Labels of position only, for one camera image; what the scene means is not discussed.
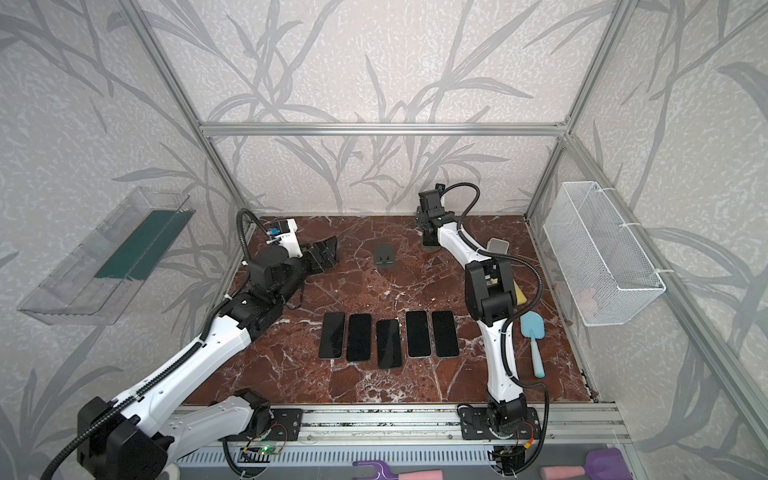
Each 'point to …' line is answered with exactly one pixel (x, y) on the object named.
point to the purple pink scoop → (602, 464)
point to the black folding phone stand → (325, 253)
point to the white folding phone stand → (497, 245)
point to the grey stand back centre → (384, 256)
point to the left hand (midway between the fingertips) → (329, 232)
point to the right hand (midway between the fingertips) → (435, 205)
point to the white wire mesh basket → (605, 273)
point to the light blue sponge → (532, 327)
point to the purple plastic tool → (383, 472)
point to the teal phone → (444, 334)
